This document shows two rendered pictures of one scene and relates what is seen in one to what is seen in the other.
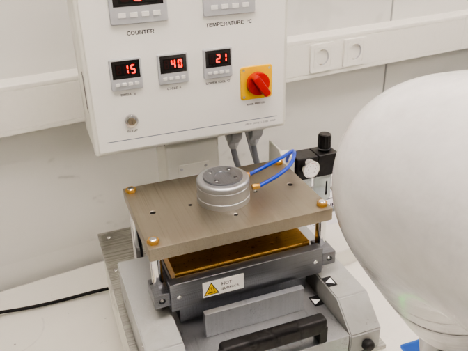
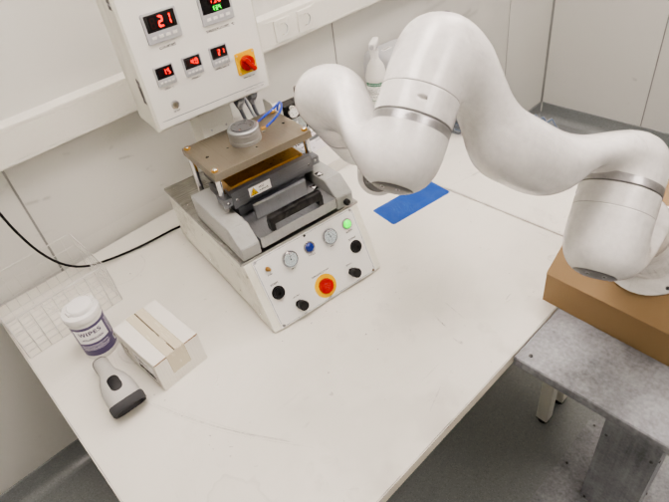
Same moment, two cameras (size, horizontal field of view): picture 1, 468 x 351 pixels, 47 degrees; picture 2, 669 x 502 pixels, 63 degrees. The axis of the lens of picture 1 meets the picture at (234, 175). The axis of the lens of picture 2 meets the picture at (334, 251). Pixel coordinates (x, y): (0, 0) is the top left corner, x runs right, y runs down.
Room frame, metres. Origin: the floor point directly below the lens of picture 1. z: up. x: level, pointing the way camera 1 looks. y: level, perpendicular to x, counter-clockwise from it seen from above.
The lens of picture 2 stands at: (-0.53, 0.08, 1.74)
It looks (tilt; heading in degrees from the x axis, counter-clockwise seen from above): 40 degrees down; 349
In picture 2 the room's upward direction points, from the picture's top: 9 degrees counter-clockwise
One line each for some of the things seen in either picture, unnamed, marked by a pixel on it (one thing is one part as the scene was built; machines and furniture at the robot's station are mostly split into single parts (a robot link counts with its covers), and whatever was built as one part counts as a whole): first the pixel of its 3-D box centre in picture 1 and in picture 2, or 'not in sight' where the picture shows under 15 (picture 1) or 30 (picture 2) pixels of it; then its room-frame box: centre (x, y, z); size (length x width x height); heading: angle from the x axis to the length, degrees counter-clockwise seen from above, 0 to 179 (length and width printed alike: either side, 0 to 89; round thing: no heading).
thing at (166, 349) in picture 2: not in sight; (159, 343); (0.43, 0.35, 0.80); 0.19 x 0.13 x 0.09; 27
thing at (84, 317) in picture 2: not in sight; (90, 326); (0.52, 0.50, 0.82); 0.09 x 0.09 x 0.15
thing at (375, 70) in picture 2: not in sight; (375, 74); (1.32, -0.53, 0.92); 0.09 x 0.08 x 0.25; 150
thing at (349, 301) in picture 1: (324, 282); (317, 177); (0.68, -0.14, 0.96); 0.26 x 0.05 x 0.07; 20
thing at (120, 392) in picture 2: not in sight; (110, 380); (0.36, 0.46, 0.79); 0.20 x 0.08 x 0.08; 27
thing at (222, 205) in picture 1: (229, 200); (249, 141); (0.74, 0.01, 1.08); 0.31 x 0.24 x 0.13; 110
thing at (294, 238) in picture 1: (229, 221); (252, 153); (0.71, 0.01, 1.07); 0.22 x 0.17 x 0.10; 110
